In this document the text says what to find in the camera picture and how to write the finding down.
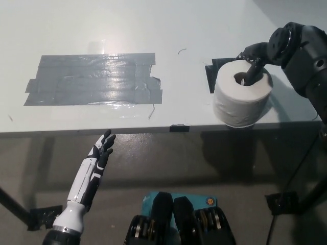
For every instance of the grey duct tape patch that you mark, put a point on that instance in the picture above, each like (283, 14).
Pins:
(94, 79)

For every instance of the small black tape strip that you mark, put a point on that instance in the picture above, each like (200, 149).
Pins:
(179, 128)

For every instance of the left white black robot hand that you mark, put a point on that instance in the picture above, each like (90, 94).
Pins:
(84, 183)

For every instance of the black tape square patch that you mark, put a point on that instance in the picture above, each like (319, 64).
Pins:
(212, 74)

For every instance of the black teal robot torso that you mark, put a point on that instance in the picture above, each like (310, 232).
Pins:
(178, 222)

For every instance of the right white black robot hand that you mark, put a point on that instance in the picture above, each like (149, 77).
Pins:
(256, 53)

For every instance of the white toilet paper roll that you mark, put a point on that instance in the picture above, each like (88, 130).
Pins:
(237, 104)

